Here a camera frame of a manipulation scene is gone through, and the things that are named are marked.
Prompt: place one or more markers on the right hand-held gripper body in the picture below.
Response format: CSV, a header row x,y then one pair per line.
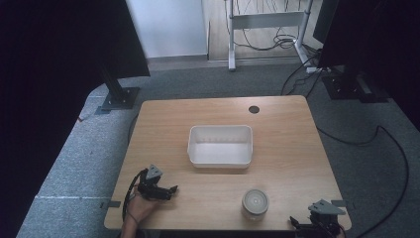
x,y
325,214

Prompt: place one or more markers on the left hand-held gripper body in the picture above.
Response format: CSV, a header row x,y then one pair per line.
x,y
150,185

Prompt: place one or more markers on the person's left hand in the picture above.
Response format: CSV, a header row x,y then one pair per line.
x,y
140,210

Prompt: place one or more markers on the white plastic bin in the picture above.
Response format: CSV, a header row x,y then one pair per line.
x,y
219,155

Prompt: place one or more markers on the black metal stand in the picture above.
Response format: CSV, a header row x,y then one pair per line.
x,y
115,94
350,86

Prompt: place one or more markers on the dark round table grommet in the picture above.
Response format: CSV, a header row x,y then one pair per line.
x,y
254,109

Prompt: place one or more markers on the white power strip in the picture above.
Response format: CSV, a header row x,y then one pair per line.
x,y
315,69

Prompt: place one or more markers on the black curtain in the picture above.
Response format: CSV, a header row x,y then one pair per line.
x,y
49,66
379,39

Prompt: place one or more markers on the white wall panel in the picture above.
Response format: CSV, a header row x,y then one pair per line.
x,y
168,26

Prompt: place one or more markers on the white desk frame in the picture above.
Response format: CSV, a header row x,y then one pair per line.
x,y
264,20

